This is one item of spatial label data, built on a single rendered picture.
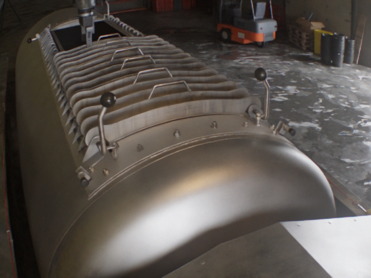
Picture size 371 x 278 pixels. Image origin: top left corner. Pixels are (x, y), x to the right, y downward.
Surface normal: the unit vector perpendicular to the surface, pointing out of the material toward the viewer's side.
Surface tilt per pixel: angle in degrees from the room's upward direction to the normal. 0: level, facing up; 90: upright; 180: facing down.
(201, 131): 1
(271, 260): 0
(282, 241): 0
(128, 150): 19
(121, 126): 90
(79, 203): 37
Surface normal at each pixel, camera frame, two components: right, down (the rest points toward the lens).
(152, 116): 0.38, 0.42
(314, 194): 0.58, 0.04
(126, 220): -0.07, -0.20
